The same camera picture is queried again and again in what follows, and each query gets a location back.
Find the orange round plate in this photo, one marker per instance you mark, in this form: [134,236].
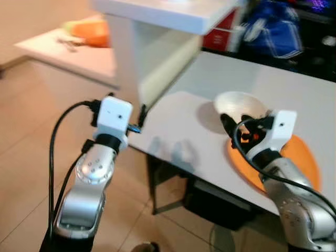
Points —
[302,157]

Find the low white side table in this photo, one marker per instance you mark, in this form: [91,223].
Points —
[89,60]

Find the orange bag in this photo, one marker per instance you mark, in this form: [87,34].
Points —
[92,32]

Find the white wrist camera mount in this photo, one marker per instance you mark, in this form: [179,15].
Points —
[281,128]
[114,118]

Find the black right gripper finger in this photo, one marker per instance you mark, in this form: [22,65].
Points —
[228,126]

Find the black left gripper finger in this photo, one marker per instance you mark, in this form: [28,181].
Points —
[95,113]
[142,118]

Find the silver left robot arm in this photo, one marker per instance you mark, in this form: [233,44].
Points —
[86,173]

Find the blue bag with white trim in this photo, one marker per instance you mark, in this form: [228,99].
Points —
[273,31]

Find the black computer case with lights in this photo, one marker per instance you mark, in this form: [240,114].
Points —
[320,21]

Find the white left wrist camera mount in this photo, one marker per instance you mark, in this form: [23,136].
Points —
[114,118]

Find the red cardboard box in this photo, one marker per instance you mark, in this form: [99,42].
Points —
[227,22]
[216,41]

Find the black table frame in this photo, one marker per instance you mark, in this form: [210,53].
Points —
[151,184]

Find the black box under table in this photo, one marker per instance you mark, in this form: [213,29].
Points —
[220,205]

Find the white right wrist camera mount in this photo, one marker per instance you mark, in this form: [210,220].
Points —
[281,128]

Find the white ceramic bowl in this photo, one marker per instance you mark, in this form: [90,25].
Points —
[241,105]

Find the white counter unit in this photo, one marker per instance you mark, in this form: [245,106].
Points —
[157,16]

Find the dark robot foot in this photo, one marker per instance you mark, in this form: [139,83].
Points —
[146,248]

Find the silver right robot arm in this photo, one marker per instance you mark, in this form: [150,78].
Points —
[299,210]

